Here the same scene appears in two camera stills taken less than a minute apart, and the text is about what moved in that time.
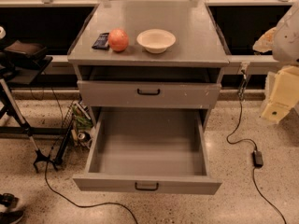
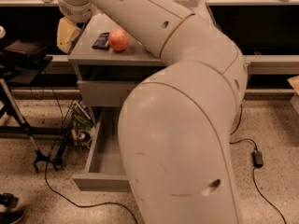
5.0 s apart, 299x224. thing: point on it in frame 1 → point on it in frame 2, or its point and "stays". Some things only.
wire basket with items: x=79 y=120 stays
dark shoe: x=13 y=216 stays
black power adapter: x=257 y=158 stays
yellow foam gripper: x=287 y=44 → x=76 y=10
